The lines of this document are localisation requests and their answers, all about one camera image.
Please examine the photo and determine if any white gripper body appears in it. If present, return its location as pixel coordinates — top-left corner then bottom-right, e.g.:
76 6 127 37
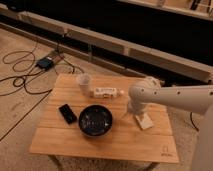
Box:
127 100 147 115

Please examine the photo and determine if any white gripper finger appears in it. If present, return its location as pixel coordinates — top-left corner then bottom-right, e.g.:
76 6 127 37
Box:
122 111 131 118

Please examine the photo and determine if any white sponge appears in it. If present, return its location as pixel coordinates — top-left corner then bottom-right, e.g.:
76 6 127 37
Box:
135 113 154 130

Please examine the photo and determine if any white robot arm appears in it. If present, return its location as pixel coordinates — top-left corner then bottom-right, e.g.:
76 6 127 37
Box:
127 77 213 171

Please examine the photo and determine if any white ceramic cup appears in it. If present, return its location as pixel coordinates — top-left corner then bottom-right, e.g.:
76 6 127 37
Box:
76 73 91 97

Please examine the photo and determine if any black bowl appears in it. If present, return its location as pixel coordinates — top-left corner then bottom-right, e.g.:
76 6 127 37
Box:
78 105 113 137

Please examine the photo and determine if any white plastic bottle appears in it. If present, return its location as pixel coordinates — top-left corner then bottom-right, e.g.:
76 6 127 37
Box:
93 87 124 98

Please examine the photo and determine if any wooden folding table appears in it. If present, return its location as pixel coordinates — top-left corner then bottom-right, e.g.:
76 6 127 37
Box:
30 74 179 163

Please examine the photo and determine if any black smartphone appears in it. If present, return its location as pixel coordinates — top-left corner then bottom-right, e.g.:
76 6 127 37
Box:
59 104 77 124

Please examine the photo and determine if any black power adapter box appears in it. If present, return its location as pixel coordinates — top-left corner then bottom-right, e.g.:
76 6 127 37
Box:
36 57 54 70

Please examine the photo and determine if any long beige wall rail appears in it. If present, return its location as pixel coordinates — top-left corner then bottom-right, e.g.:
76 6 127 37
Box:
0 3 213 84

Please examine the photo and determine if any black floor cable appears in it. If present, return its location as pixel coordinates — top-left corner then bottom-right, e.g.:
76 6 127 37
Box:
0 39 84 141

